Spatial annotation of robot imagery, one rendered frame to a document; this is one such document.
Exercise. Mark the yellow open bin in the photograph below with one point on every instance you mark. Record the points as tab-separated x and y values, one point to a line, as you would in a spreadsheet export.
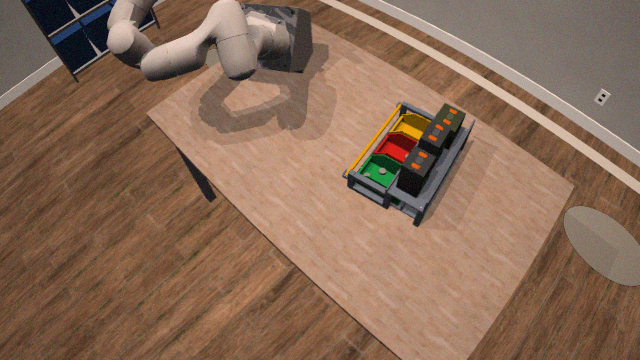
411	124

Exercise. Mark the grey metal shelf rack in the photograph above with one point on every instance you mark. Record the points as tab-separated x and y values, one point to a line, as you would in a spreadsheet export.
412	204

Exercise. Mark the red bin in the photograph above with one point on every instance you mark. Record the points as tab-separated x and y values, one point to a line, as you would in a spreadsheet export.
397	144

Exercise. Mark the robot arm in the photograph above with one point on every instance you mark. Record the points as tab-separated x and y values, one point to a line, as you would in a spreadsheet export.
225	25

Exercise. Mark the green open bin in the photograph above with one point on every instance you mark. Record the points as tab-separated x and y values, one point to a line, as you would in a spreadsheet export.
375	163

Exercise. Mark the orange bar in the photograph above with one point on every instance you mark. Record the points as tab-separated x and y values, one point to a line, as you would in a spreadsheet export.
373	140

